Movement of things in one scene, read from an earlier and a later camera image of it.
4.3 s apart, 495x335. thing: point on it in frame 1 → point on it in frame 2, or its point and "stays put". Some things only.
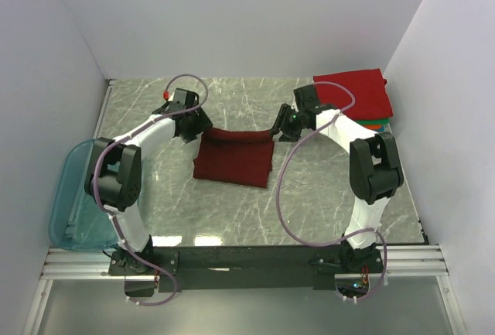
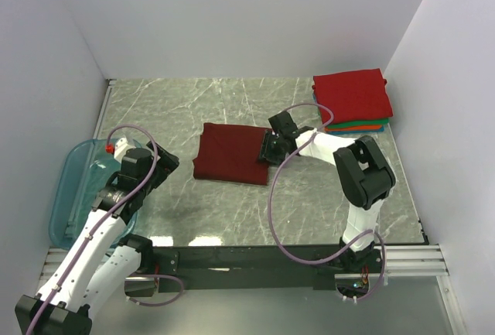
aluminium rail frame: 404,262 stays put
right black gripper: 281,124 → 265,152
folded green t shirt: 373,121 stays put
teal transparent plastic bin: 76,222 stays put
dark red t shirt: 233,155 stays put
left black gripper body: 198,123 → 152,166
